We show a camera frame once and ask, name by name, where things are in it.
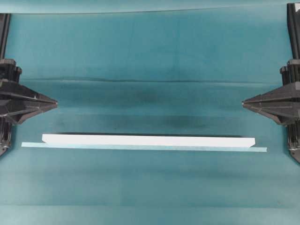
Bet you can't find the black left frame post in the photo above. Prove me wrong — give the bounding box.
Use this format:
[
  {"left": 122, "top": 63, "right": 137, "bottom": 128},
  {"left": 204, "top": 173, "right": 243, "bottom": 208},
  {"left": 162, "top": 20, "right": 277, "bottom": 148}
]
[{"left": 0, "top": 13, "right": 11, "bottom": 59}]

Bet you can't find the light blue tape strip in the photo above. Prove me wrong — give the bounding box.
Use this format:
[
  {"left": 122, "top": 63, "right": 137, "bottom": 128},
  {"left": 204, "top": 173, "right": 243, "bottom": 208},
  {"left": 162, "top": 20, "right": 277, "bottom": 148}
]
[{"left": 21, "top": 142, "right": 267, "bottom": 153}]

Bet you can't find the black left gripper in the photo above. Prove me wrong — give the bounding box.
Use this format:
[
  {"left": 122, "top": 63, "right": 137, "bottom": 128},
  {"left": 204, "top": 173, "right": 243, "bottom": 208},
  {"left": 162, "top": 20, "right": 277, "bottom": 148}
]
[{"left": 0, "top": 79, "right": 58, "bottom": 124}]

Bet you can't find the black frame post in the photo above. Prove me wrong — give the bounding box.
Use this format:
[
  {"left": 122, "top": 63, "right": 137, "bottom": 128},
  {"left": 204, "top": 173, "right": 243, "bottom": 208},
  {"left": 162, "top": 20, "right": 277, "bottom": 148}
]
[
  {"left": 0, "top": 13, "right": 11, "bottom": 59},
  {"left": 287, "top": 2, "right": 300, "bottom": 59}
]

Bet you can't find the teal table cloth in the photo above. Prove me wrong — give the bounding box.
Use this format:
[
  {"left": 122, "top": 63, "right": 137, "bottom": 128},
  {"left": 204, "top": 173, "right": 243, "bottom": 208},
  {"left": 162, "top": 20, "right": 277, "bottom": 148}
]
[{"left": 0, "top": 4, "right": 300, "bottom": 225}]

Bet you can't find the white wooden board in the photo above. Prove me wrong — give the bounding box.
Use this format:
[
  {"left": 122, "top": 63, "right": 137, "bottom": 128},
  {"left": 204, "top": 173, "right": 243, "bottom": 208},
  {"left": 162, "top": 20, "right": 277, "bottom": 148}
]
[{"left": 42, "top": 134, "right": 255, "bottom": 148}]

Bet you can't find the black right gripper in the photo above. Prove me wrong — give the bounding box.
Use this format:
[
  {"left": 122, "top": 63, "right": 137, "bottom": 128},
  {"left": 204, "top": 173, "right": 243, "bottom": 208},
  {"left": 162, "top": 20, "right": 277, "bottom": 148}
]
[{"left": 242, "top": 82, "right": 300, "bottom": 126}]

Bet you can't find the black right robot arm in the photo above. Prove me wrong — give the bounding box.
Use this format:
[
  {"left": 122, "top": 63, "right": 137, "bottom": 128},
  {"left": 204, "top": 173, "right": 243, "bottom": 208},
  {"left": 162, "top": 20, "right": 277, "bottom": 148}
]
[{"left": 242, "top": 60, "right": 300, "bottom": 151}]

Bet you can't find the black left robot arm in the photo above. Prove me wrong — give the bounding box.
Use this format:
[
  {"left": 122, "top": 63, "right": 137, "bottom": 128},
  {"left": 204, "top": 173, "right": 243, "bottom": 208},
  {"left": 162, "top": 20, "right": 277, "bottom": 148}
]
[{"left": 0, "top": 59, "right": 58, "bottom": 155}]

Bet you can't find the black right frame post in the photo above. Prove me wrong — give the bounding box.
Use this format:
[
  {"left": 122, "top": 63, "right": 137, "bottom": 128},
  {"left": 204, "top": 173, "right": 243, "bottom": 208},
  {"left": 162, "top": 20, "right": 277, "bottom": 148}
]
[{"left": 287, "top": 2, "right": 300, "bottom": 59}]

